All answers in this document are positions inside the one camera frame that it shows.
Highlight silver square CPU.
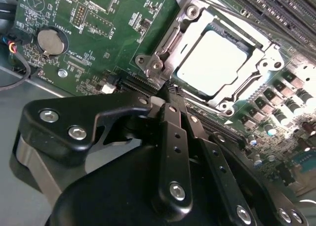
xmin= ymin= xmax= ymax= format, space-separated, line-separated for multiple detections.
xmin=175 ymin=30 xmax=250 ymax=94

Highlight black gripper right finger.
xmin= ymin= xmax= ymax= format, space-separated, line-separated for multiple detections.
xmin=172 ymin=86 xmax=309 ymax=226

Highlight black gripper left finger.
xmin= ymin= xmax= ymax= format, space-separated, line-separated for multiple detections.
xmin=22 ymin=80 xmax=195 ymax=216

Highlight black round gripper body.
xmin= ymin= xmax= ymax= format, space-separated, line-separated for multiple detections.
xmin=53 ymin=144 xmax=233 ymax=226

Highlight metal socket cover frame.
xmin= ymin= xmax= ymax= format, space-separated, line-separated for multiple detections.
xmin=158 ymin=9 xmax=277 ymax=105

